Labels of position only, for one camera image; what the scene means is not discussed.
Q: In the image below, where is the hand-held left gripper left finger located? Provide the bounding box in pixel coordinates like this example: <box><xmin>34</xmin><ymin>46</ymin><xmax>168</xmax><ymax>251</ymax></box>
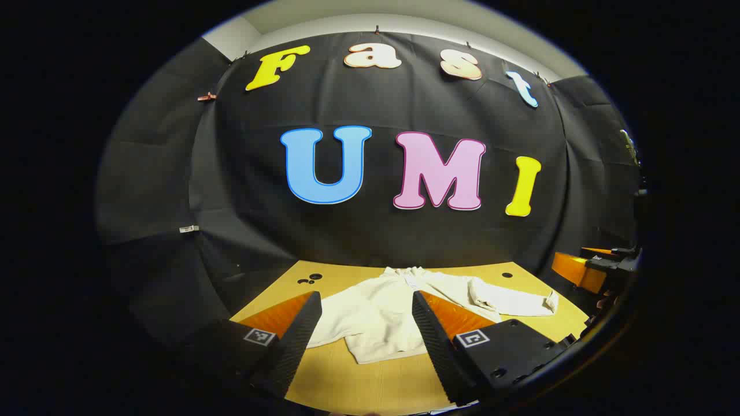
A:
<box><xmin>194</xmin><ymin>291</ymin><xmax>323</xmax><ymax>399</ymax></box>

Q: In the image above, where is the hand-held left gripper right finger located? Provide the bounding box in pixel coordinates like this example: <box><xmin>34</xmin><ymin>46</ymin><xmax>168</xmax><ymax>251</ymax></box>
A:
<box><xmin>412</xmin><ymin>291</ymin><xmax>579</xmax><ymax>407</ymax></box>

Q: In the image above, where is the white sweatshirt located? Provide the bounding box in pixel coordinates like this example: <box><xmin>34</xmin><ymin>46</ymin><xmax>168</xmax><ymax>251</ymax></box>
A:
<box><xmin>306</xmin><ymin>266</ymin><xmax>560</xmax><ymax>365</ymax></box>

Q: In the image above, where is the black backdrop cloth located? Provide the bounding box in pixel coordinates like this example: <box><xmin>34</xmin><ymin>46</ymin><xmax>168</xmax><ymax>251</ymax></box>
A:
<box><xmin>95</xmin><ymin>32</ymin><xmax>645</xmax><ymax>347</ymax></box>

